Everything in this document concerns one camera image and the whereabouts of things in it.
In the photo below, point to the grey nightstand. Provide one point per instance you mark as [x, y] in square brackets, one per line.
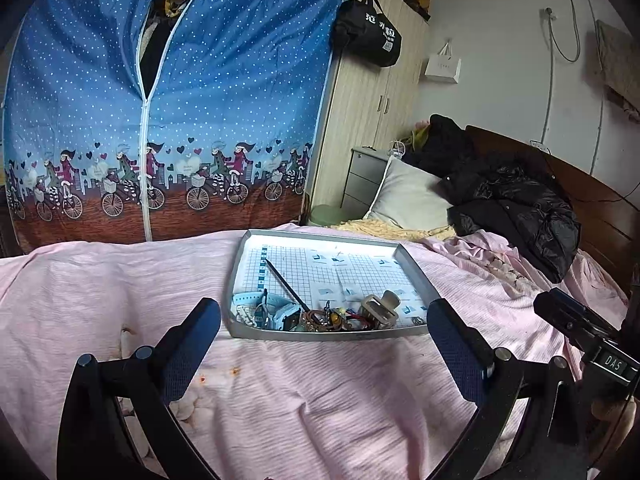
[362, 180]

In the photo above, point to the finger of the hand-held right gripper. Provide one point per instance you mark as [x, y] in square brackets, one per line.
[582, 307]
[565, 317]

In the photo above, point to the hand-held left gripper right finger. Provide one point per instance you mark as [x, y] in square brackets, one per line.
[457, 355]

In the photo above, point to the light blue smartwatch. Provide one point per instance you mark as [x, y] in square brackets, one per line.
[282, 312]

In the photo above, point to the light wooden wardrobe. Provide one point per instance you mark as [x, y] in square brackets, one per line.
[360, 100]

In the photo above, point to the white pillow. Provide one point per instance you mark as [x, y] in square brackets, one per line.
[410, 195]

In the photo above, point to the white charger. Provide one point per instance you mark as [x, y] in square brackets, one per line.
[396, 149]

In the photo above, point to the person's right hand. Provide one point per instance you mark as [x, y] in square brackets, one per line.
[610, 417]

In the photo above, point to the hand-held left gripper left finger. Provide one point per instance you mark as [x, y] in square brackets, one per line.
[192, 342]

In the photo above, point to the beige hair claw clip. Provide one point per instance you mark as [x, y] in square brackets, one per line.
[380, 310]

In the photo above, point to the green bin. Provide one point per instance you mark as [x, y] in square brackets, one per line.
[322, 216]

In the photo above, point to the beige wall cloth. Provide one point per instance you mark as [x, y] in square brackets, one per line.
[617, 65]

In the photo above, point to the yellow knitted blanket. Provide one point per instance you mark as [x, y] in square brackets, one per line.
[390, 230]

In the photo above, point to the dark wooden headboard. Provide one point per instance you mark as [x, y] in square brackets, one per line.
[600, 200]

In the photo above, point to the blue dotted fabric wardrobe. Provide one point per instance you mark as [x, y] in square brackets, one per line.
[75, 85]

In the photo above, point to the dark hanging clothes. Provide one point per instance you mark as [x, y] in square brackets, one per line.
[155, 35]

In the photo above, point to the black puffer jacket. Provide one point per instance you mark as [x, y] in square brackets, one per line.
[520, 210]

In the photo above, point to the black pencil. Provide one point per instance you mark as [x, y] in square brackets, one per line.
[285, 285]

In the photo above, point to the black duffel bag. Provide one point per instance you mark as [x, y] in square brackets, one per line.
[370, 30]

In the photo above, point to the pink blanket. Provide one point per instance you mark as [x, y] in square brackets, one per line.
[325, 400]

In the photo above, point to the silver tray with grid liner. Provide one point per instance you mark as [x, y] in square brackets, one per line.
[350, 260]

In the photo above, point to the white paper bag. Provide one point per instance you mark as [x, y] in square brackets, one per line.
[442, 67]

